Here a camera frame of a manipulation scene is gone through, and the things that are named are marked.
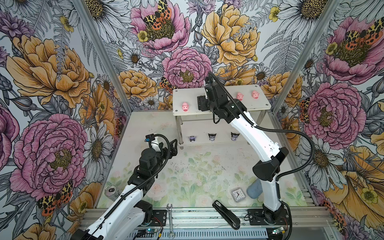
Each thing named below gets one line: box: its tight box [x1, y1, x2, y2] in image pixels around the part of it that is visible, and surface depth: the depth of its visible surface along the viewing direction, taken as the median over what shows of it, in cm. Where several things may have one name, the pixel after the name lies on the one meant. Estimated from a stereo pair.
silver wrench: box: [166, 203, 175, 239], surface depth 74 cm
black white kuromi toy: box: [208, 133, 217, 142], surface depth 96 cm
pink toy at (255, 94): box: [252, 90, 260, 100], surface depth 81 cm
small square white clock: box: [231, 188, 246, 202], surface depth 81 cm
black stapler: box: [212, 199, 241, 230], surface depth 73 cm
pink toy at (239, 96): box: [236, 92, 244, 101], surface depth 80 cm
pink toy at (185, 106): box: [182, 102, 189, 112], surface depth 74 cm
